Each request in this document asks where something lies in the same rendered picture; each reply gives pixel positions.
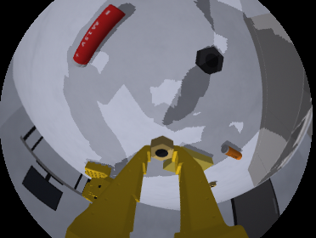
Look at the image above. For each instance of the black hex nut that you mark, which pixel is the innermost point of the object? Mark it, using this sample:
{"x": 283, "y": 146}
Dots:
{"x": 209, "y": 60}

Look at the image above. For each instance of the gold hex nut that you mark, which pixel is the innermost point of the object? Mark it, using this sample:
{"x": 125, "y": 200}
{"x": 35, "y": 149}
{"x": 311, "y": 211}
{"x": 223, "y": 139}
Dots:
{"x": 212, "y": 184}
{"x": 161, "y": 148}

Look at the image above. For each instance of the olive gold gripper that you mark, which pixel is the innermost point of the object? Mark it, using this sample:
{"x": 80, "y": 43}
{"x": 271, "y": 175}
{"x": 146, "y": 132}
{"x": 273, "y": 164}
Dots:
{"x": 112, "y": 214}

